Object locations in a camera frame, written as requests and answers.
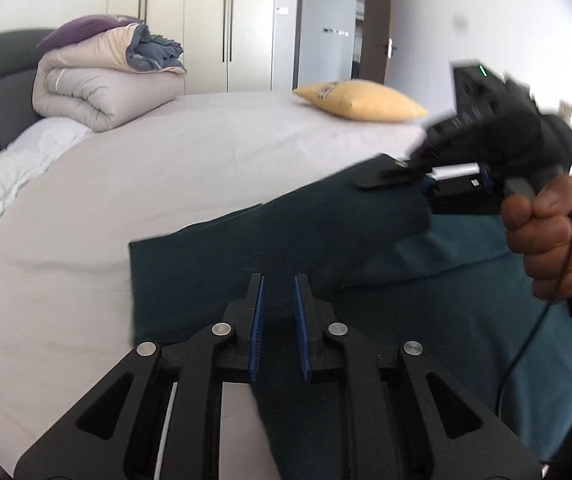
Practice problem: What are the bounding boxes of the purple pillow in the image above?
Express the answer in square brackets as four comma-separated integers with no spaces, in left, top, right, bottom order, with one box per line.
[36,15,144,52]

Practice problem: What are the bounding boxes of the person's right hand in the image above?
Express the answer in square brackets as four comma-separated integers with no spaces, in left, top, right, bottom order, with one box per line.
[500,172,572,306]

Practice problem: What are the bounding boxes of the beige folded duvet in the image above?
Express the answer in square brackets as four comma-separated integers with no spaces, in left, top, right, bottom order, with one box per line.
[32,22,187,133]

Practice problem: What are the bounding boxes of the dark green sweater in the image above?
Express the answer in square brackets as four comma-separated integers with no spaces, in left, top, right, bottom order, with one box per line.
[128,152,572,480]

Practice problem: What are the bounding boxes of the brown door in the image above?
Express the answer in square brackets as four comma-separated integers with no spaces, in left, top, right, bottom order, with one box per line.
[293,0,397,92]

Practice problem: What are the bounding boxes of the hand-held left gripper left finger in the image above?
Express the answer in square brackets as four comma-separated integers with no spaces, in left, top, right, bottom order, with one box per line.
[14,273,267,480]

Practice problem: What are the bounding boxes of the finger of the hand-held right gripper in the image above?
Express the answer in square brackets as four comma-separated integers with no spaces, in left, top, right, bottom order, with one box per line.
[355,155,434,191]
[418,162,506,217]

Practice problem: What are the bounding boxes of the bed with light sheet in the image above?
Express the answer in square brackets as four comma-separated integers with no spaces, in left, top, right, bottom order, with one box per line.
[0,90,572,480]

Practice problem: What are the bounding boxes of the cream wardrobe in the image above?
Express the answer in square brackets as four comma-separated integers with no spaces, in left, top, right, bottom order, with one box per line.
[106,0,299,96]

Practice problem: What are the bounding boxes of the yellow pillow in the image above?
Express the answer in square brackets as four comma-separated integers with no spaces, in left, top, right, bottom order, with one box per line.
[292,80,429,123]

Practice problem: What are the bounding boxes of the blue-grey folded blanket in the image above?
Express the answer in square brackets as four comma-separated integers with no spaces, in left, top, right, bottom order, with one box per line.
[126,24,188,76]

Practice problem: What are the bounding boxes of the white quilt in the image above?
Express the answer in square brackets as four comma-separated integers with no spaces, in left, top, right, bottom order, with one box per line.
[0,117,94,261]

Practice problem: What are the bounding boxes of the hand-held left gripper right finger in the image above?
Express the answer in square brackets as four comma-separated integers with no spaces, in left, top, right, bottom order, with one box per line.
[293,273,544,480]

